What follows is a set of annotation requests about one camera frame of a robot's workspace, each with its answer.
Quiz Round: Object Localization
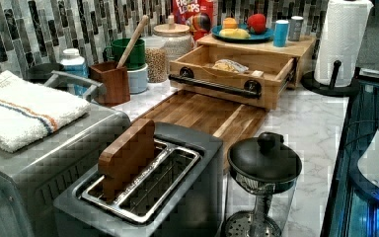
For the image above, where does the silver toaster oven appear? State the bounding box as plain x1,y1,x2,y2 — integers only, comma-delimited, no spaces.
0,70,132,237

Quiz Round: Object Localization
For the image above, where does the wooden drawer with black handle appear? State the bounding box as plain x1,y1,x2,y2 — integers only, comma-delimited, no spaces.
170,45,296,110

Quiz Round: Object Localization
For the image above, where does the glass jar wooden lid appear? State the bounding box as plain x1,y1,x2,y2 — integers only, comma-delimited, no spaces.
154,15,193,61

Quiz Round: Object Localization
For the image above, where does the wooden cutting board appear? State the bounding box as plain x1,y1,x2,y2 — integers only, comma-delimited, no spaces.
139,90,267,171

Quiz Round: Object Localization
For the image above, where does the white bottle blue label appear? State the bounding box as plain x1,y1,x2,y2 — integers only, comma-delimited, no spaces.
61,48,89,96

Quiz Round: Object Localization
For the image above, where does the black paper towel holder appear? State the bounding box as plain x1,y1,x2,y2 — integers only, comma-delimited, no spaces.
301,60,360,98

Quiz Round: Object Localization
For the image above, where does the bagged food in drawer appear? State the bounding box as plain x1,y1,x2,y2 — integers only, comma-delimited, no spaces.
213,59,248,73

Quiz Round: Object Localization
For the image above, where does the green mug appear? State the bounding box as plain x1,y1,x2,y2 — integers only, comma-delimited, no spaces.
103,39,146,70

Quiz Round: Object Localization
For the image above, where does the glass french press black lid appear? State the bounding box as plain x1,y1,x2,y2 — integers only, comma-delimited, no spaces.
220,132,302,237

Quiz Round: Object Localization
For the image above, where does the white striped folded towel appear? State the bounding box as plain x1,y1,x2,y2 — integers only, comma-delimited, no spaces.
0,71,91,153

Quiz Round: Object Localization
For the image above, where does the white paper towel roll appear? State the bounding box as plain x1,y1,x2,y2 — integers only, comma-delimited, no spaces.
314,0,373,87

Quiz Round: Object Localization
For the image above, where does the silver toaster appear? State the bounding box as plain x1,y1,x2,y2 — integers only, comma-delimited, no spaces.
53,122,223,237

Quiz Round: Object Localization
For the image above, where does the glass jar with grains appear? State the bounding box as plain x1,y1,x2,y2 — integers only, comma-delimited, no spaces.
144,37,167,83

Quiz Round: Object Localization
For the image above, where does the silver shaker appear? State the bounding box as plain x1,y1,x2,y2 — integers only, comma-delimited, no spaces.
288,16,304,41

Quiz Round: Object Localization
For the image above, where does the blue plate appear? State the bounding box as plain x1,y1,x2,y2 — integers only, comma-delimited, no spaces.
211,24,273,43

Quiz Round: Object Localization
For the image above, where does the wooden toast slice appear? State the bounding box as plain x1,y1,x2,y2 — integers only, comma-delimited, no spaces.
98,118,155,201

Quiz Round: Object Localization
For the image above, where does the brown wooden utensil holder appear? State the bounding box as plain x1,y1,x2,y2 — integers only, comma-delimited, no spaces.
90,61,130,107

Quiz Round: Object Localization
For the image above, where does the wooden drawer cabinet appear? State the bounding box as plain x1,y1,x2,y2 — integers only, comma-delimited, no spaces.
197,34,316,89

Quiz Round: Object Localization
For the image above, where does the red toy apple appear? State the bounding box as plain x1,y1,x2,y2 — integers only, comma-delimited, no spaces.
247,14,266,34

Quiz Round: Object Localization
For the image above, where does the white mug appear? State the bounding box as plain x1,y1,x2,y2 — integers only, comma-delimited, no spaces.
127,64,148,94

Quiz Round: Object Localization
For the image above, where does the wooden spoon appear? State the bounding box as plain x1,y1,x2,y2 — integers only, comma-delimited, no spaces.
116,15,149,69

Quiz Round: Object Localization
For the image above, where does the blue shaker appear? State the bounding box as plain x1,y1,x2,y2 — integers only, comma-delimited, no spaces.
273,20,289,47

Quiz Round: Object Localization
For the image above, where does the yellow toy banana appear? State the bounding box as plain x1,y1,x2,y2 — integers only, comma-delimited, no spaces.
219,29,251,40

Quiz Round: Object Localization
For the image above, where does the red cereal box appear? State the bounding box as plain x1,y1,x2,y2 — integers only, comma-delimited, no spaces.
172,0,218,40

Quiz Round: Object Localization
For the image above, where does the black bowl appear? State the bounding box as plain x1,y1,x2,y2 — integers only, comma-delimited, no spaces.
25,63,63,84

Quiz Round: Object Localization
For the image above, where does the orange toy fruit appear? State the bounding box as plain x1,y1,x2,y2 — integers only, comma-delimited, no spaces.
222,18,238,29

